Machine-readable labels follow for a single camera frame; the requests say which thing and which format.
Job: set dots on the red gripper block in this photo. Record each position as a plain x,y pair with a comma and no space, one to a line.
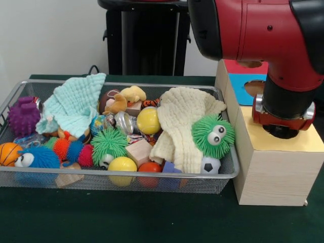
301,124

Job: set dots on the green puffer toy big eyes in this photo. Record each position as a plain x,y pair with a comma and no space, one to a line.
202,146

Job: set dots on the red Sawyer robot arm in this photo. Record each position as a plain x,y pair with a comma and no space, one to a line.
265,38

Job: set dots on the wooden box with three holes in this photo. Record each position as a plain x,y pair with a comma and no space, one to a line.
278,177

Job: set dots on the shallow clear mesh bin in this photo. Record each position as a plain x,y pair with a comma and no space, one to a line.
177,184

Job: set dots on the dark green table cloth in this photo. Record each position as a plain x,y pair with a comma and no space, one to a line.
319,126
126,220

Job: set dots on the small soccer ball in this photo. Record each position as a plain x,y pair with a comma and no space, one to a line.
210,165

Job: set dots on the cream muslin cloth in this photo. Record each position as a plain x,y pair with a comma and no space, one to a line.
177,111

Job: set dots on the yellow tennis ball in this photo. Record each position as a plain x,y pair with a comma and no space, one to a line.
148,120

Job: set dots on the smooth yellow ball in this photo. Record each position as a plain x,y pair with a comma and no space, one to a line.
122,164

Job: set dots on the green spiky puffer ball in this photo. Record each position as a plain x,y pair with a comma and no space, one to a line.
108,144

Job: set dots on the mint muslin cloth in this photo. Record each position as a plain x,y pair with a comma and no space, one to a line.
73,101

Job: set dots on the blue puffer toy with eyes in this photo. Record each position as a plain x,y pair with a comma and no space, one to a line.
43,157

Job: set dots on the purple knobbly ball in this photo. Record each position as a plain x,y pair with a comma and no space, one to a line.
24,119

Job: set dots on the small orange basketball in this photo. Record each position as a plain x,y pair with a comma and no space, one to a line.
8,153

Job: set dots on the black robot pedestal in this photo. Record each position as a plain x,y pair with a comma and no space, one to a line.
152,45

